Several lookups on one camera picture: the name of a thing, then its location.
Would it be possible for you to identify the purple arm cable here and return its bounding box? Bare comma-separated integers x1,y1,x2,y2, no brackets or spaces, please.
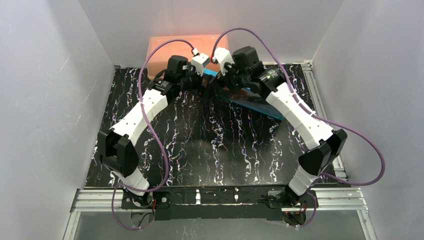
210,27,387,229
111,39,200,232

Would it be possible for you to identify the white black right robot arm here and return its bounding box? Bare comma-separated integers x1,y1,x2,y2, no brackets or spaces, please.
208,46,348,199

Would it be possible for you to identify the blue wooden picture frame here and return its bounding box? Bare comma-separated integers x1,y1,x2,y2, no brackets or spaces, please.
201,68,284,120

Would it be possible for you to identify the aluminium right side rail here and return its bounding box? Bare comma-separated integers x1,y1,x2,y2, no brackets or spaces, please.
301,59,348,181

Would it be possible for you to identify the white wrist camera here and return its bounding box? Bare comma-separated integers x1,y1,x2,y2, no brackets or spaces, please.
191,53,211,77
211,47,235,76

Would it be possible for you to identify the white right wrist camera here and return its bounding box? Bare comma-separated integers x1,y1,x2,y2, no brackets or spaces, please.
211,47,235,76

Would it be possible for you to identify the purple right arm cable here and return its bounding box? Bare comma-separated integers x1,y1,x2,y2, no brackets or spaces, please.
210,27,387,229

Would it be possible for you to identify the translucent pink plastic storage box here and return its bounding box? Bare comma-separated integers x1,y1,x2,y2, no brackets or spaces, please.
146,34,220,80

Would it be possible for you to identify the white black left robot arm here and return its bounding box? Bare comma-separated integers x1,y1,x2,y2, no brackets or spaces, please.
97,53,210,196

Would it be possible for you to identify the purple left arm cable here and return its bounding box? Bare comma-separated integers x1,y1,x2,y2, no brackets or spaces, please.
111,39,200,232

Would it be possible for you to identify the aluminium front mounting rail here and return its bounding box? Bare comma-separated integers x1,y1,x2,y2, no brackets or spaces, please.
71,186,369,212

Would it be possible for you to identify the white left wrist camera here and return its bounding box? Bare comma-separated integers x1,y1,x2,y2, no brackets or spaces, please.
191,53,211,77

